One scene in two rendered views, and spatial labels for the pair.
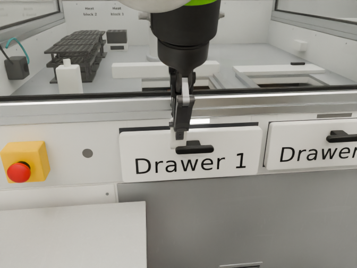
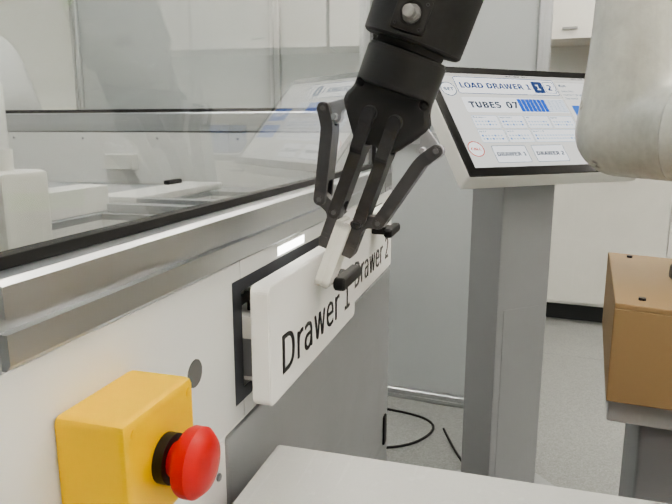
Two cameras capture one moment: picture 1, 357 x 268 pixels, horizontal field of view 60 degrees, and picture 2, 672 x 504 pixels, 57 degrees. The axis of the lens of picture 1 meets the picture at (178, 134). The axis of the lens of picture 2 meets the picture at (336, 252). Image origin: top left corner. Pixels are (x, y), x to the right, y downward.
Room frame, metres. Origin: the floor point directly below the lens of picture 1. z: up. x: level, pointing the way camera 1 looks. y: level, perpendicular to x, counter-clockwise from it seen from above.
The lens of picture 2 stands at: (0.29, 0.56, 1.06)
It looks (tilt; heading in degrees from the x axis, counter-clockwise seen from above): 11 degrees down; 292
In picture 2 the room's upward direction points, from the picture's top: straight up
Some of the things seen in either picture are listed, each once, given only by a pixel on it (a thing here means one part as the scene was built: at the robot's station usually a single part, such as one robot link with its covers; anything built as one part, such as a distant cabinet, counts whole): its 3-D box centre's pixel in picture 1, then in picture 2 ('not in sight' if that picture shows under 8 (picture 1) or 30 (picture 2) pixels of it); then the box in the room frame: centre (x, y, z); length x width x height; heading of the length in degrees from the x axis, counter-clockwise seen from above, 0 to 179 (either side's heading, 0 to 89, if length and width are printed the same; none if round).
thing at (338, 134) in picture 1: (340, 135); (384, 229); (0.58, -0.34, 0.91); 0.07 x 0.04 x 0.01; 96
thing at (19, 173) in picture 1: (19, 171); (186, 460); (0.49, 0.30, 0.88); 0.04 x 0.03 x 0.04; 96
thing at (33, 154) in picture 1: (25, 162); (135, 452); (0.52, 0.30, 0.88); 0.07 x 0.05 x 0.07; 96
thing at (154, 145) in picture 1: (191, 154); (313, 303); (0.56, -0.03, 0.87); 0.29 x 0.02 x 0.11; 96
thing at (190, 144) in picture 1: (193, 146); (337, 276); (0.54, -0.03, 0.91); 0.07 x 0.04 x 0.01; 96
